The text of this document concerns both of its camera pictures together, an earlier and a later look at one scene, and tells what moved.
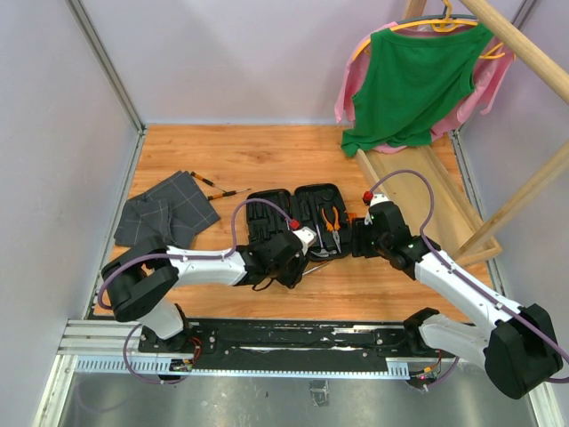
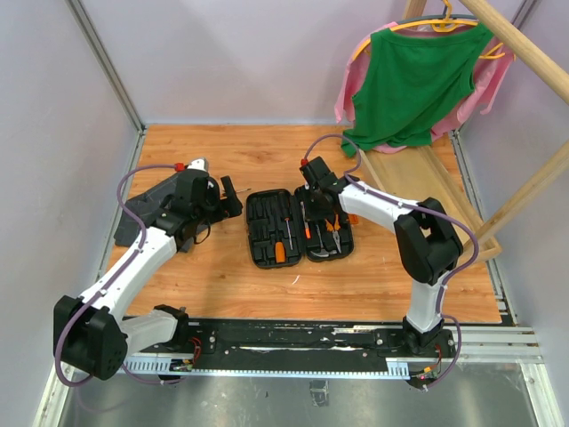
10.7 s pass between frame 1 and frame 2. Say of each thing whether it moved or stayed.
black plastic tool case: stayed
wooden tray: stayed
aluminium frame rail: stayed
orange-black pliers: stayed
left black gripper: moved
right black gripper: moved
